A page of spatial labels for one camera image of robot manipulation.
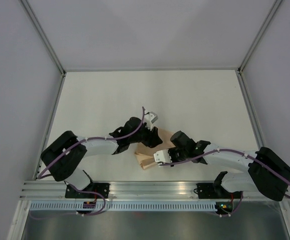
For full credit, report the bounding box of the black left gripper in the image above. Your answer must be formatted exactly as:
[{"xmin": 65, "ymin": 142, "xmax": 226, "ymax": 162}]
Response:
[{"xmin": 129, "ymin": 121, "xmax": 162, "ymax": 148}]

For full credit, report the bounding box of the peach cloth napkin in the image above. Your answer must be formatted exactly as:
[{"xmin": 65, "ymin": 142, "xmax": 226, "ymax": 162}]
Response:
[{"xmin": 134, "ymin": 128, "xmax": 174, "ymax": 170}]

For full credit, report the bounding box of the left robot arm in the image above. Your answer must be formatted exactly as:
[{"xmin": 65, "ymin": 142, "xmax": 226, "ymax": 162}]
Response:
[{"xmin": 38, "ymin": 112, "xmax": 163, "ymax": 198}]

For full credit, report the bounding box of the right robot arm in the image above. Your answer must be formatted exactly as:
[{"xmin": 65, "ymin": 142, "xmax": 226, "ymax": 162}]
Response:
[{"xmin": 168, "ymin": 131, "xmax": 290, "ymax": 202}]

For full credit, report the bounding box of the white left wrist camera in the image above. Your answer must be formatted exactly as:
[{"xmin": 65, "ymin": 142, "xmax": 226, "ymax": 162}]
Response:
[{"xmin": 144, "ymin": 111, "xmax": 158, "ymax": 131}]

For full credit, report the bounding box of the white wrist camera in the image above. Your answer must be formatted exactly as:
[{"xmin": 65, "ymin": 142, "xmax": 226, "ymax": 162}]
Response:
[
  {"xmin": 144, "ymin": 111, "xmax": 158, "ymax": 131},
  {"xmin": 153, "ymin": 149, "xmax": 172, "ymax": 166}
]

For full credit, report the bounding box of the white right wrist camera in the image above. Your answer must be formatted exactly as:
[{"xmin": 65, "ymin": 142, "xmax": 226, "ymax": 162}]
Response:
[{"xmin": 153, "ymin": 149, "xmax": 172, "ymax": 166}]

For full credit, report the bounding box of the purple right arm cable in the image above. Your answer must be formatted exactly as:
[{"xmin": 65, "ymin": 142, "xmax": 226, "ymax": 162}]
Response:
[{"xmin": 159, "ymin": 148, "xmax": 290, "ymax": 218}]

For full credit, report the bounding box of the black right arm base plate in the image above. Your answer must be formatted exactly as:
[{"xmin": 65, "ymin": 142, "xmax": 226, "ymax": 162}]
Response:
[{"xmin": 193, "ymin": 182, "xmax": 241, "ymax": 200}]

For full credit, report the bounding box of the back aluminium frame rail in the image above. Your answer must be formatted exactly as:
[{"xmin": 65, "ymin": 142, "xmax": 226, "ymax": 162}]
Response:
[{"xmin": 65, "ymin": 66, "xmax": 239, "ymax": 73}]

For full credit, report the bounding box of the aluminium frame rail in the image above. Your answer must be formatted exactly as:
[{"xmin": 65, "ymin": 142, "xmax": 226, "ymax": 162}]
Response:
[
  {"xmin": 65, "ymin": 66, "xmax": 239, "ymax": 73},
  {"xmin": 19, "ymin": 180, "xmax": 290, "ymax": 201}
]

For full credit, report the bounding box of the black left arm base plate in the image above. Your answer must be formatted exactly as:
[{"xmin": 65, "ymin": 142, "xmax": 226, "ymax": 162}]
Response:
[{"xmin": 65, "ymin": 182, "xmax": 110, "ymax": 199}]

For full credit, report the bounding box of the aluminium front frame rail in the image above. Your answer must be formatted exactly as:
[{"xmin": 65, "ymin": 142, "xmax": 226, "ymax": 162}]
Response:
[{"xmin": 19, "ymin": 180, "xmax": 290, "ymax": 201}]

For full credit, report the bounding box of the white slotted cable duct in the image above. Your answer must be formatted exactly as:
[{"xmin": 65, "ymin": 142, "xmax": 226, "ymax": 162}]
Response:
[{"xmin": 29, "ymin": 200, "xmax": 216, "ymax": 212}]

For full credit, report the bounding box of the left aluminium corner post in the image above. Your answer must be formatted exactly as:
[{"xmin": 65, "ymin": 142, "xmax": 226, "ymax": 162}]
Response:
[{"xmin": 19, "ymin": 0, "xmax": 66, "ymax": 77}]

